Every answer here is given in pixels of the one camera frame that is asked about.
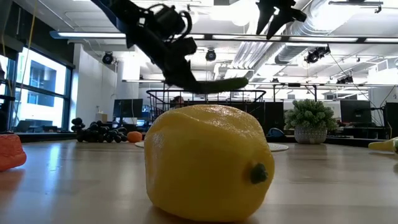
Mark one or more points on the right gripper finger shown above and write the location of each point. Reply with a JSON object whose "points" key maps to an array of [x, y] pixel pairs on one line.
{"points": [[264, 18], [284, 18]]}

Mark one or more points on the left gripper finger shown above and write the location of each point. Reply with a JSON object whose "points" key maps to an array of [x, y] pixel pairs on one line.
{"points": [[180, 77]]}

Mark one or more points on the green cucumber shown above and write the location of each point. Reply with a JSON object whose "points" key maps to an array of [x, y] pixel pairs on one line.
{"points": [[227, 84]]}

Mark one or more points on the round orange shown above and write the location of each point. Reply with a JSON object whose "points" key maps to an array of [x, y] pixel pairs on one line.
{"points": [[134, 137]]}

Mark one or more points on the bright yellow lemon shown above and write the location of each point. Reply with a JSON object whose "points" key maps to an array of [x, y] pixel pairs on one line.
{"points": [[205, 161]]}

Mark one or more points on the dark purple grape bunch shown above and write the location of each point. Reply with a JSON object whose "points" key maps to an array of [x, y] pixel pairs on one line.
{"points": [[99, 133]]}

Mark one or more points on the yellow banana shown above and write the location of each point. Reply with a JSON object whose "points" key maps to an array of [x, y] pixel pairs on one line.
{"points": [[384, 145]]}

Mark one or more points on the orange red carrot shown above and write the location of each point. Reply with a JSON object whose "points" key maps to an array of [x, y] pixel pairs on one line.
{"points": [[11, 152]]}

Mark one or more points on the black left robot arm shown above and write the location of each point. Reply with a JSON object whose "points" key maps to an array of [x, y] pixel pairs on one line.
{"points": [[118, 9]]}

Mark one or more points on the black ceiling spot lamp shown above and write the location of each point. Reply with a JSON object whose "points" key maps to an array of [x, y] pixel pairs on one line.
{"points": [[317, 54], [345, 79], [108, 58], [210, 55]]}

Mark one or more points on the black computer monitor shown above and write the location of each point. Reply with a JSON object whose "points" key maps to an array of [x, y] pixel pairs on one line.
{"points": [[355, 111], [127, 108], [392, 113]]}

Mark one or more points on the long ceiling light strip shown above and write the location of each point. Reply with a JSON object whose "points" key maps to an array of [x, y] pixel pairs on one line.
{"points": [[90, 35]]}

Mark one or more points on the potted green plant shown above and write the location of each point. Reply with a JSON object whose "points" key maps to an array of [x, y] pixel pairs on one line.
{"points": [[311, 118]]}

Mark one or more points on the blue bag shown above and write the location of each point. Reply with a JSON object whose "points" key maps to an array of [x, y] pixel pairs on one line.
{"points": [[275, 133]]}

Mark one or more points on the white round placemat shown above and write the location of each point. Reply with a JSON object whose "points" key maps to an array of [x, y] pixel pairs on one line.
{"points": [[278, 147]]}

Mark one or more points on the silver ventilation duct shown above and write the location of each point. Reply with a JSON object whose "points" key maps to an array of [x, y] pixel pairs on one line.
{"points": [[298, 31]]}

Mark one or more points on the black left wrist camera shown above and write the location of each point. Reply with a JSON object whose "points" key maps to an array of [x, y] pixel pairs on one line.
{"points": [[169, 20]]}

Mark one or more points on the black aluminium table frame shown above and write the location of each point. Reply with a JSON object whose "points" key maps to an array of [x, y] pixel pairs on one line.
{"points": [[46, 137]]}

